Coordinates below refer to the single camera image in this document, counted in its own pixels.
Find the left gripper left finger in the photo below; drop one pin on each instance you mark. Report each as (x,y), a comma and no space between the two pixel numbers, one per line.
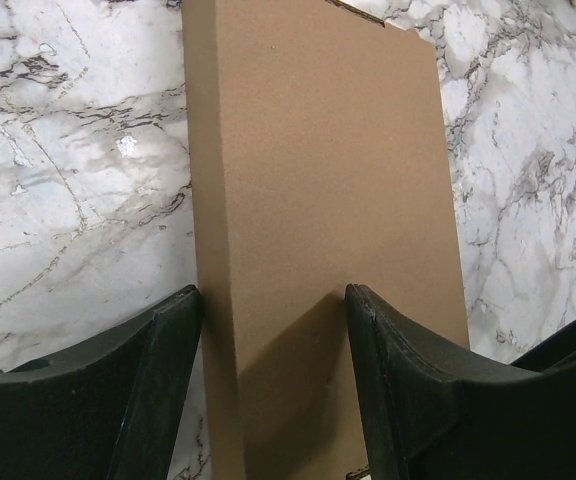
(108,407)

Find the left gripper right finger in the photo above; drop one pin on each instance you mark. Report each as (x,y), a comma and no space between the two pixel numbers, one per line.
(431,409)

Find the brown cardboard box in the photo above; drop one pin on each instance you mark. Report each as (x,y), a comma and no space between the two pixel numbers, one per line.
(318,159)

